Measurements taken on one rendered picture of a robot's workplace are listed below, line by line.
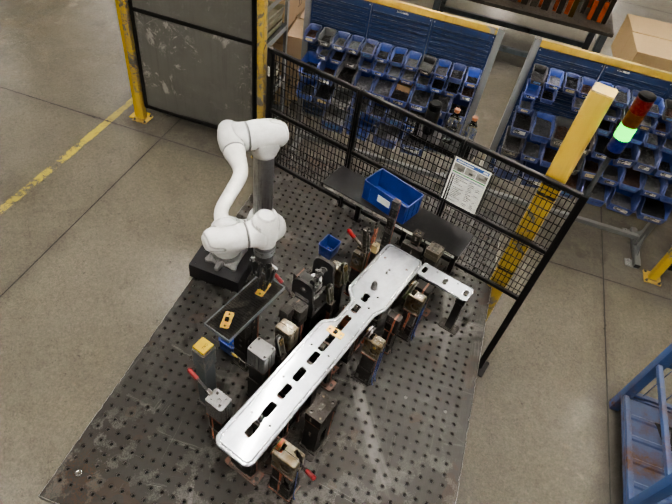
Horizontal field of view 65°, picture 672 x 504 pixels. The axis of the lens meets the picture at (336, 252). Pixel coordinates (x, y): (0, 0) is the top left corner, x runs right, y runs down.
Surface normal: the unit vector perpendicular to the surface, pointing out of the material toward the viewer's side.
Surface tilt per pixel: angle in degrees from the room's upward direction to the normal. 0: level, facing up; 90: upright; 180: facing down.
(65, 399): 0
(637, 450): 0
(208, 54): 89
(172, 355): 0
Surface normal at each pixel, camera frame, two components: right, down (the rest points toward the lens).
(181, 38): -0.32, 0.65
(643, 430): 0.12, -0.67
